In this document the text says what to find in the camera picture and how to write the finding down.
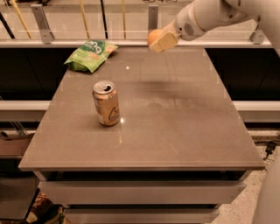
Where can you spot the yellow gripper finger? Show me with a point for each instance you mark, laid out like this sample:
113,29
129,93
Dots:
168,40

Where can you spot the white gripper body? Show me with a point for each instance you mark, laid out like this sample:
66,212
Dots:
185,25

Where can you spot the orange fruit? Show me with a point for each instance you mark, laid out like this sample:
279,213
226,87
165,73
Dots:
154,36

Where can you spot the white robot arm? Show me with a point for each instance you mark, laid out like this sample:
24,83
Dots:
200,17

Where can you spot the green rice chip bag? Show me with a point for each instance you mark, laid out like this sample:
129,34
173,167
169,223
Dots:
89,56

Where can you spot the gold soda can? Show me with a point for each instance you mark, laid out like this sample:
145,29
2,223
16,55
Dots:
106,102

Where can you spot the upper white drawer front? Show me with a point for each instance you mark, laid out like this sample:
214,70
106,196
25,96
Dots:
141,192

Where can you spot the white drawer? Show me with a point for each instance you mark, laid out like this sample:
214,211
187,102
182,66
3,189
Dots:
141,192
141,216

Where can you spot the cardboard box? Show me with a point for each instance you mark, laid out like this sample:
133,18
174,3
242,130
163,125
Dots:
13,146

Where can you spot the lower white drawer front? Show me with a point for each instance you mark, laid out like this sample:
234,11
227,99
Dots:
141,216

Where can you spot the middle metal railing bracket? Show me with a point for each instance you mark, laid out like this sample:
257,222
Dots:
152,17

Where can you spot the metal railing bracket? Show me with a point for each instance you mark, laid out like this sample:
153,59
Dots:
152,17
257,36
46,34

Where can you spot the right metal railing bracket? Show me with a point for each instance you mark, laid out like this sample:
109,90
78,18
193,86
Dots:
257,36

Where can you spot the left metal railing bracket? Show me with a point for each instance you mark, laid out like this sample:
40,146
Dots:
46,34

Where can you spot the black power adapter with cable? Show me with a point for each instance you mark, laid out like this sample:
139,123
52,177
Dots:
270,149

